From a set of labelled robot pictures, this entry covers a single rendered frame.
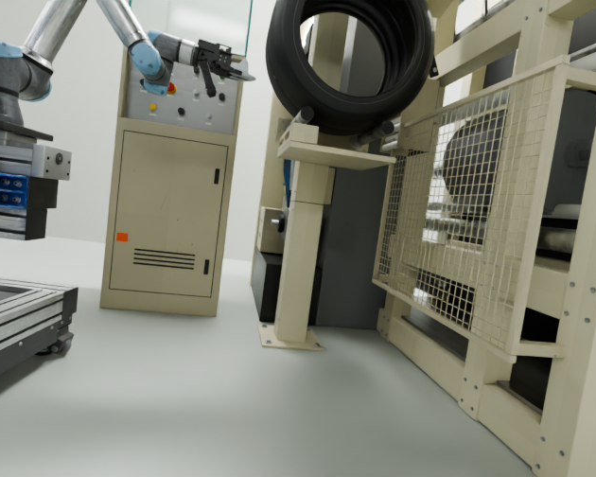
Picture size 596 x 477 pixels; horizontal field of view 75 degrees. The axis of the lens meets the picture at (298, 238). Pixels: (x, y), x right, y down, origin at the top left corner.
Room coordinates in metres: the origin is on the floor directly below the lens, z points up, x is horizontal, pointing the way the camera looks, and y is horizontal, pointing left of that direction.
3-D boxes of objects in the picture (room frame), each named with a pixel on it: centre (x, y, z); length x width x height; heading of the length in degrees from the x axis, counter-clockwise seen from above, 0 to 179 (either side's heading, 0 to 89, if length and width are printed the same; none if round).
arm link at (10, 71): (1.14, 0.91, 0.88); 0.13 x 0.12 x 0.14; 8
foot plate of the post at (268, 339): (1.74, -0.02, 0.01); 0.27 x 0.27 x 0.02; 10
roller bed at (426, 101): (1.78, -0.42, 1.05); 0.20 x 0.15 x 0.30; 10
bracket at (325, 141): (1.67, -0.05, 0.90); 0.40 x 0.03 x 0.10; 100
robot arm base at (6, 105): (1.14, 0.91, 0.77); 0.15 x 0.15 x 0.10
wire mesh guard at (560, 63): (1.33, -0.45, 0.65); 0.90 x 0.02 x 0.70; 10
